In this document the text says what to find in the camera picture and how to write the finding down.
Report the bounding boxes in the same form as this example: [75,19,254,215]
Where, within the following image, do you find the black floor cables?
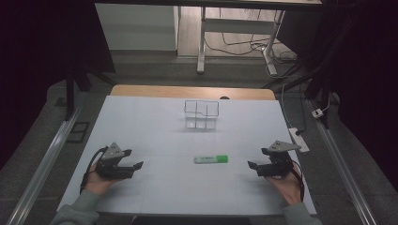
[204,8,299,64]

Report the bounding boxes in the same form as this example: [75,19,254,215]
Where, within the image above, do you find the clear plastic compartment organizer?
[183,99,221,131]

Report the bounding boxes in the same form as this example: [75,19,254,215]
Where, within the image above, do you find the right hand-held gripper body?
[256,140,302,179]

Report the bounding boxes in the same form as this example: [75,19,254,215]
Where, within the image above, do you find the person's right hand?
[265,164,303,206]

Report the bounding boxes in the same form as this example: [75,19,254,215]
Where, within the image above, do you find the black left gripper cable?
[79,145,109,195]

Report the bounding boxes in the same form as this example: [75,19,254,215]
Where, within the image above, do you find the black metal stand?
[63,60,117,122]

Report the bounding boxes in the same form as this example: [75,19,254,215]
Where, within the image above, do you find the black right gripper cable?
[289,158,306,203]

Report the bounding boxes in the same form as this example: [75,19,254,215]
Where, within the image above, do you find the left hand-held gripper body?
[95,142,136,181]

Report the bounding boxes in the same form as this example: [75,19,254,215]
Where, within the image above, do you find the white power strip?
[287,127,311,154]

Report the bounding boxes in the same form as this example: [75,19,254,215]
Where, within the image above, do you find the person's left hand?
[84,162,127,197]

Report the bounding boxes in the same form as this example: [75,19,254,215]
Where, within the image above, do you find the white table mat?
[57,95,317,218]

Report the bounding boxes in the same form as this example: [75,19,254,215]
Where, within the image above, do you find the black floor plate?
[66,121,91,144]

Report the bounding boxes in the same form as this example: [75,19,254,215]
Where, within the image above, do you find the white desk frame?
[196,6,286,77]

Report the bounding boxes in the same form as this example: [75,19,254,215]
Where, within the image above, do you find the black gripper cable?
[79,145,109,195]
[289,158,306,203]

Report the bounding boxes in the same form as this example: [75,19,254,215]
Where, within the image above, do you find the aluminium rail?
[5,101,87,225]
[307,98,378,225]

